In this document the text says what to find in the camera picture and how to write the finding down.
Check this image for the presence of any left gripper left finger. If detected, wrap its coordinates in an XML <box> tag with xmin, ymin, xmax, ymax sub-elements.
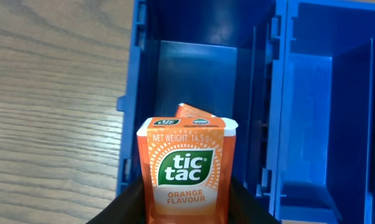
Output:
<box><xmin>86</xmin><ymin>175</ymin><xmax>147</xmax><ymax>224</ymax></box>

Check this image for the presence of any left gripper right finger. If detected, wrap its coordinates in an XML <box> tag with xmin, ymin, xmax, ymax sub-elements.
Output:
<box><xmin>227</xmin><ymin>176</ymin><xmax>281</xmax><ymax>224</ymax></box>

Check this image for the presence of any orange candy box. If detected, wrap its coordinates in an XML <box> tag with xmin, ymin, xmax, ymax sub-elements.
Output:
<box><xmin>174</xmin><ymin>103</ymin><xmax>218</xmax><ymax>119</ymax></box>
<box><xmin>136</xmin><ymin>116</ymin><xmax>239</xmax><ymax>224</ymax></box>

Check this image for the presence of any blue tray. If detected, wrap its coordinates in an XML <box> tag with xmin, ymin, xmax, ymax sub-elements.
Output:
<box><xmin>116</xmin><ymin>0</ymin><xmax>375</xmax><ymax>224</ymax></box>

